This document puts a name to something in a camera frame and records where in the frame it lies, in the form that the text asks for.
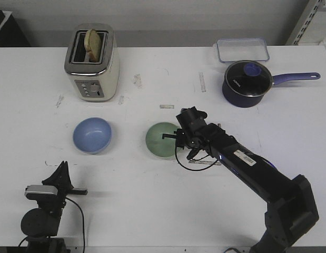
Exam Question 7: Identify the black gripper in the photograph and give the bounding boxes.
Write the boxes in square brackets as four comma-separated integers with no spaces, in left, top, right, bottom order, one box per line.
[162,106,211,153]
[37,161,88,213]

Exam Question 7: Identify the green bowl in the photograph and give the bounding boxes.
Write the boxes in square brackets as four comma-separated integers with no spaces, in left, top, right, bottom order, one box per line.
[145,122,178,158]

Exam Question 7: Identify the blue bowl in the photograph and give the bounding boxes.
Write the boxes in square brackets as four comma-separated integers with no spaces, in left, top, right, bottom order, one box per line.
[72,117,112,154]

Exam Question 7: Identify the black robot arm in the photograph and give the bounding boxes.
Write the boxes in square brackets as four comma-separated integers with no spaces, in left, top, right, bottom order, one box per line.
[162,107,319,252]
[21,161,87,252]

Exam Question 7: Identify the dark blue saucepan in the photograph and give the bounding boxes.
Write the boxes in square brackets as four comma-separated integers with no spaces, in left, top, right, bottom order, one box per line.
[222,72,321,108]

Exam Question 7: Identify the glass pot lid blue knob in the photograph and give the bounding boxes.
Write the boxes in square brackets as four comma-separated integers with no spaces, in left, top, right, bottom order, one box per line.
[225,60,273,97]

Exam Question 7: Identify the cream and chrome toaster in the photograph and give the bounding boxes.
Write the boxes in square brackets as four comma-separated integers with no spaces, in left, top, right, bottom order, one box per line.
[64,23,120,102]

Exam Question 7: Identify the clear plastic container blue rim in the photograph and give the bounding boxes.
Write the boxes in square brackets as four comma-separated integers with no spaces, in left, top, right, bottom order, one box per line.
[213,38,270,63]

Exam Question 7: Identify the toast slice in toaster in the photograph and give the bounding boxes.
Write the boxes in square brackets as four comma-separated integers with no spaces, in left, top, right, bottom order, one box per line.
[84,29,102,62]

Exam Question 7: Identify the white metal shelving rack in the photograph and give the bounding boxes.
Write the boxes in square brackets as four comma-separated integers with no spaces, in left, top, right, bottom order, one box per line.
[285,1,326,49]

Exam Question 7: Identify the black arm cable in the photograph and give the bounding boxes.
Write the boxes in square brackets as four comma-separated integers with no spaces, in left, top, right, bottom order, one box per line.
[174,146,219,171]
[18,197,86,250]

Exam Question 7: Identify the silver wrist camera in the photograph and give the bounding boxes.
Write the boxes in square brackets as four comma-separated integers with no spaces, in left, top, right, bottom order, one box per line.
[24,184,58,200]

